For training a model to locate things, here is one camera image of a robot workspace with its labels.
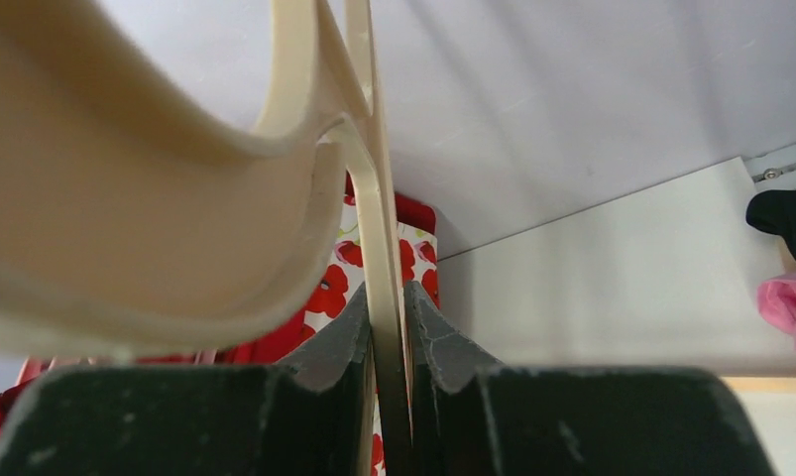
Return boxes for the aluminium corner rail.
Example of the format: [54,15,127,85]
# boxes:
[743,144,796,192]

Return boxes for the wooden clothes rack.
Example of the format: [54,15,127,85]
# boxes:
[719,249,796,396]

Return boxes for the pink plastic hanger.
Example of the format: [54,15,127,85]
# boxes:
[17,350,217,385]

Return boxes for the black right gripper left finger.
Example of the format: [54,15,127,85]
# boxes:
[0,289,373,475]

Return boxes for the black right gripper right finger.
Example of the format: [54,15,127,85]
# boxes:
[403,282,773,475]

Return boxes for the red dress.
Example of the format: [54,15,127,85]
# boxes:
[0,174,438,461]

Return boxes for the black shirt with flower print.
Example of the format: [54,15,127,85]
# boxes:
[745,189,796,262]

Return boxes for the white red floral garment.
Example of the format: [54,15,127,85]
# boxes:
[299,194,440,342]

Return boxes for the beige plastic hanger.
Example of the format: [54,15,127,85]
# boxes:
[0,1,411,449]

